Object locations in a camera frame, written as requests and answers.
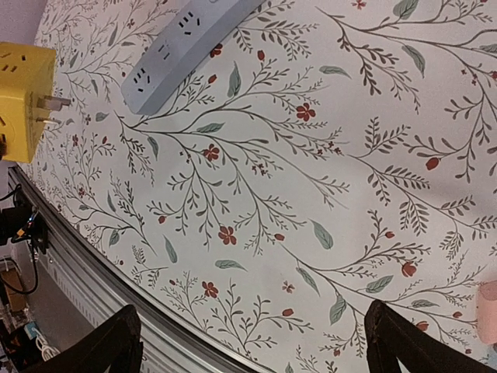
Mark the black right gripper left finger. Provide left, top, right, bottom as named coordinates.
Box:
left=26, top=305, right=143, bottom=373

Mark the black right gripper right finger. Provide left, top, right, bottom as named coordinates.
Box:
left=364, top=300, right=493, bottom=373

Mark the yellow cube socket adapter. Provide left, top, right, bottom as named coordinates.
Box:
left=1, top=42, right=71, bottom=163

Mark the blue power strip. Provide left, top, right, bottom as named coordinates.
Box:
left=121, top=0, right=262, bottom=116

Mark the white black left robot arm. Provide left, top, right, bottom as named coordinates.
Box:
left=1, top=184, right=48, bottom=254

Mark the pink plug adapter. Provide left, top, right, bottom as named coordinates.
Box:
left=476, top=281, right=497, bottom=345

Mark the floral patterned table mat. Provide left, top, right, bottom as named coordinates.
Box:
left=24, top=1, right=496, bottom=372

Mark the aluminium front rail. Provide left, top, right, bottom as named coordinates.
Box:
left=9, top=166, right=264, bottom=372

